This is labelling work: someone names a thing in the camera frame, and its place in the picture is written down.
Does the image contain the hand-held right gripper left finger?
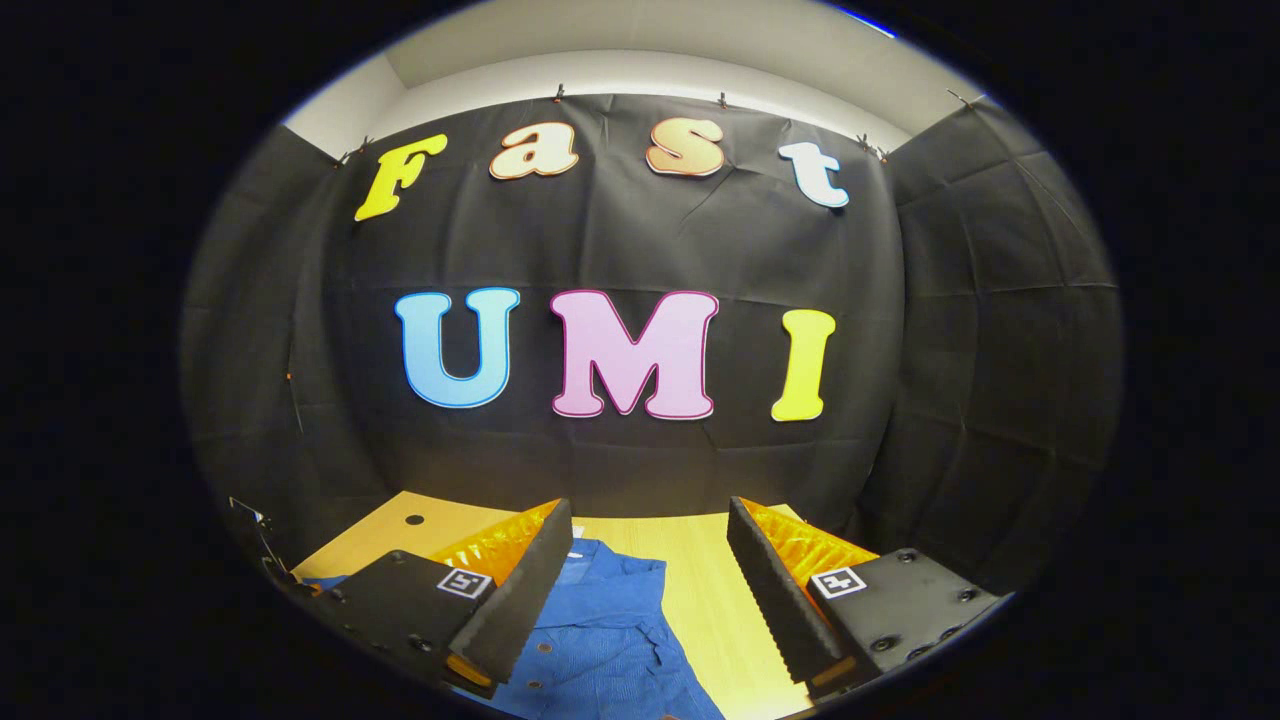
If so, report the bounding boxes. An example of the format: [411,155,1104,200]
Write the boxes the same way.
[300,499,574,699]

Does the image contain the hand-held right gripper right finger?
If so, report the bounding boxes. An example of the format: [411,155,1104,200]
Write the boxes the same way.
[726,497,1007,699]

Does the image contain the blue corduroy jacket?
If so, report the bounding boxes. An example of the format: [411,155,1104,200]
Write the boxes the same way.
[303,538,727,720]

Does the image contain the black backdrop cloth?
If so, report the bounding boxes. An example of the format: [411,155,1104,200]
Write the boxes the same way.
[180,92,1126,596]

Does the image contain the row of black backdrop clips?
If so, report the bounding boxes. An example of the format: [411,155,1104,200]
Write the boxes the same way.
[335,85,976,166]

